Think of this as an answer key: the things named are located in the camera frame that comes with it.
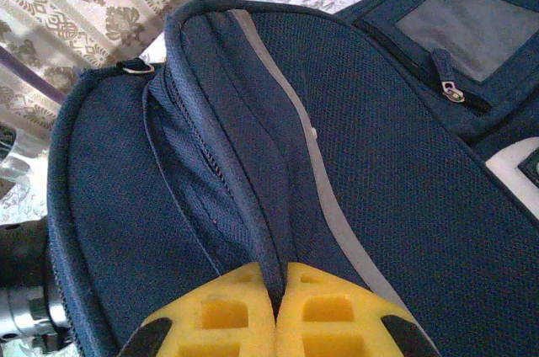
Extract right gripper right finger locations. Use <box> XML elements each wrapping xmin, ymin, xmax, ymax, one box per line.
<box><xmin>275</xmin><ymin>262</ymin><xmax>439</xmax><ymax>357</ymax></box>

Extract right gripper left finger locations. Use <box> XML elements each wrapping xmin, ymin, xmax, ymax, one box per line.
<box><xmin>120</xmin><ymin>262</ymin><xmax>277</xmax><ymax>357</ymax></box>

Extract navy blue backpack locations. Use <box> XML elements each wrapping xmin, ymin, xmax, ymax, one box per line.
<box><xmin>45</xmin><ymin>0</ymin><xmax>539</xmax><ymax>357</ymax></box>

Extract purple cable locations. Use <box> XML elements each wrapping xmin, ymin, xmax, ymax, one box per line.
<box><xmin>0</xmin><ymin>45</ymin><xmax>71</xmax><ymax>101</ymax></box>

